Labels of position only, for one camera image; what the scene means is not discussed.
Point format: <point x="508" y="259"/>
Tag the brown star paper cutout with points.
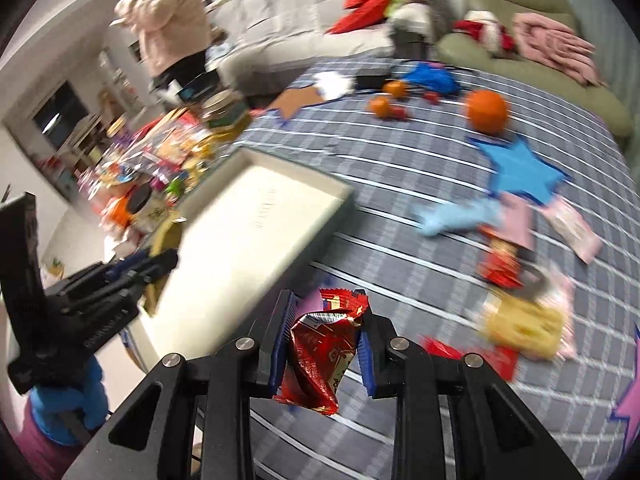
<point x="292" y="100"/>

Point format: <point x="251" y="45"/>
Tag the red cushion lower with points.
<point x="369" y="13"/>

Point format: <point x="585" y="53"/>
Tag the cherry tomato near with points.
<point x="398" y="113"/>

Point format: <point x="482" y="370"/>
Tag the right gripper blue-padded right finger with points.
<point x="379" y="373"/>

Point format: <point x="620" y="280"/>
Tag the red crinkled snack packet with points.
<point x="323" y="341"/>

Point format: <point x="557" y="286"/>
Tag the black lid snack jar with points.
<point x="147" y="208"/>

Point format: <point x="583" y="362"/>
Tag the pink cranberry packet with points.
<point x="573" y="228"/>

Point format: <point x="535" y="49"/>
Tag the black power adapter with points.
<point x="371" y="80"/>

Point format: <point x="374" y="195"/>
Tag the white grey sofa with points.
<point x="274" y="41"/>

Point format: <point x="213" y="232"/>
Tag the light blue snack packet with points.
<point x="457" y="217"/>

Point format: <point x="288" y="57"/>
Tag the blue crumpled gloves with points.
<point x="433" y="78"/>

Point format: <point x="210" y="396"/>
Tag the pink plain snack bar packet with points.
<point x="515" y="221"/>

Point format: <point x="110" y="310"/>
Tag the left blue gloved hand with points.
<point x="72" y="415"/>

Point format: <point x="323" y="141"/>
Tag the checked grey tablecloth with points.
<point x="429" y="286"/>

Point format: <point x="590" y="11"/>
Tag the white crumpled tissue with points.
<point x="332" y="85"/>

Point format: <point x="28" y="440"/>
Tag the yellow pastry packet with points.
<point x="522" y="325"/>

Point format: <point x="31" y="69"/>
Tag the blue star paper cutout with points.
<point x="519" y="171"/>

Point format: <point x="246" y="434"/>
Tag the small tangerine near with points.
<point x="380" y="106"/>

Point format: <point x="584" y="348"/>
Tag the cherry tomato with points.
<point x="432" y="97"/>
<point x="398" y="113"/>

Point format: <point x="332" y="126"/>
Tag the cherry tomato far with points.
<point x="432" y="97"/>

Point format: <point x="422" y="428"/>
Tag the small tangerine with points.
<point x="380" y="106"/>
<point x="398" y="89"/>

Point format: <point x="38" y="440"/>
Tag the glass jar with lid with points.
<point x="225" y="110"/>

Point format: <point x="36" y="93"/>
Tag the pile of snack bags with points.
<point x="172" y="154"/>

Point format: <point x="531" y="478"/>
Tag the red Chinese candy packet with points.
<point x="501" y="266"/>

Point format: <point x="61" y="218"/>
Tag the large orange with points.
<point x="487" y="112"/>

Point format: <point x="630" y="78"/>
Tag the person in pink sweater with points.
<point x="174" y="36"/>

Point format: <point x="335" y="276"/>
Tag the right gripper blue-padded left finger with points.
<point x="276" y="339"/>

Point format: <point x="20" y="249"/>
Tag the pink folded blanket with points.
<point x="550" y="43"/>

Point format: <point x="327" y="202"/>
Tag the white shallow tray box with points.
<point x="248" y="231"/>

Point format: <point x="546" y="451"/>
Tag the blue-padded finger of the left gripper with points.
<point x="116" y="268"/>

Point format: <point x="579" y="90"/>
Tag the green armchair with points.
<point x="461" y="50"/>

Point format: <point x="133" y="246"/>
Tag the red white plush toy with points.
<point x="484" y="28"/>

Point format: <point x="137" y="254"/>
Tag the pink star cutout right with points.
<point x="627" y="408"/>

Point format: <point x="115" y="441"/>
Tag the small tangerine far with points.
<point x="398" y="89"/>

